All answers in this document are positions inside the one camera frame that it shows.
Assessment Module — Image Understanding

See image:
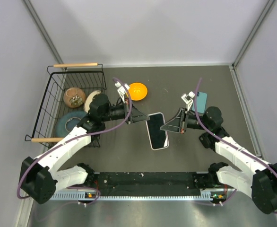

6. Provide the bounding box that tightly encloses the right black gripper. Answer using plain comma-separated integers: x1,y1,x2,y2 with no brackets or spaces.
161,107,210,134

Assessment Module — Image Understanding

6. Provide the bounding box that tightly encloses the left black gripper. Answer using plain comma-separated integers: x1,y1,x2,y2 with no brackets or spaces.
101,98,150,124

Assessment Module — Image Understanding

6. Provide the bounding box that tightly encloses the beige phone case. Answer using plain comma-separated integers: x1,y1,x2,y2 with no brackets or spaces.
145,112,170,151

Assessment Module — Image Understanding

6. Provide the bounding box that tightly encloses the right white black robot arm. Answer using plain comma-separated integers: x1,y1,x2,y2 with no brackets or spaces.
160,106,277,214

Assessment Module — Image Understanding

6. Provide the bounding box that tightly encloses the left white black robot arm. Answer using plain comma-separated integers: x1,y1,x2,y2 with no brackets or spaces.
17,94,150,204

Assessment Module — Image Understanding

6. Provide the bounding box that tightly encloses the teal phone case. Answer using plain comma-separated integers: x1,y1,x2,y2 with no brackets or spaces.
197,92,207,114

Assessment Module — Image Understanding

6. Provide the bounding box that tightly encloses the orange bowl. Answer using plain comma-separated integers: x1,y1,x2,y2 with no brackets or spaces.
129,82,148,101

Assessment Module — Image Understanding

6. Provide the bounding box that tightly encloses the beige oval plate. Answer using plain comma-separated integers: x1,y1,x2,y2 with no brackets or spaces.
83,90,101,113

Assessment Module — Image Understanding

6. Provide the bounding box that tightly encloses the brown ceramic vase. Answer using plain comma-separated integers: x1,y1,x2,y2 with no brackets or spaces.
63,87,86,108

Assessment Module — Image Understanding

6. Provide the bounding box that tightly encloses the blue grey ceramic bowl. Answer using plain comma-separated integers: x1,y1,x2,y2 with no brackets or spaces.
55,111,87,138

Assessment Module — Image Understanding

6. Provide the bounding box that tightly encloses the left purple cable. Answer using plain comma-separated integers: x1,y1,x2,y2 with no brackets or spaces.
17,77,132,223

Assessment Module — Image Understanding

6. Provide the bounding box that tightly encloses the purple cable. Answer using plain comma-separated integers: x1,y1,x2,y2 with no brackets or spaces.
17,77,132,223
191,77,277,215

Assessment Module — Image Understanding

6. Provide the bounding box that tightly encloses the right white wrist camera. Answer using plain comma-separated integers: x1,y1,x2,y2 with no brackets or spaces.
181,91,195,111

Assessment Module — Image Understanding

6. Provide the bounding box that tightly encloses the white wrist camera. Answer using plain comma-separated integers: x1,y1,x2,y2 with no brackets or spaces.
114,81,130,104
181,91,195,111

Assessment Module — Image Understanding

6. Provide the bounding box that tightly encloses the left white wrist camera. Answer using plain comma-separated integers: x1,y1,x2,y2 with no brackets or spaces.
114,81,130,104

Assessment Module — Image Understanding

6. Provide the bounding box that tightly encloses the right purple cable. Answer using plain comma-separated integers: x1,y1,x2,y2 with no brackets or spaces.
191,77,277,215

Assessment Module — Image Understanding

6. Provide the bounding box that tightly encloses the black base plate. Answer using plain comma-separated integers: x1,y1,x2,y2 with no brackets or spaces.
84,172,223,189

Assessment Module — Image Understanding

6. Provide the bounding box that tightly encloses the black wire basket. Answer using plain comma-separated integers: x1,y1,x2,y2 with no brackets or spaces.
25,63,106,142

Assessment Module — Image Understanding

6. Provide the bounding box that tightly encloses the grey cable duct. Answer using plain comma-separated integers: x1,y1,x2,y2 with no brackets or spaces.
51,190,226,201

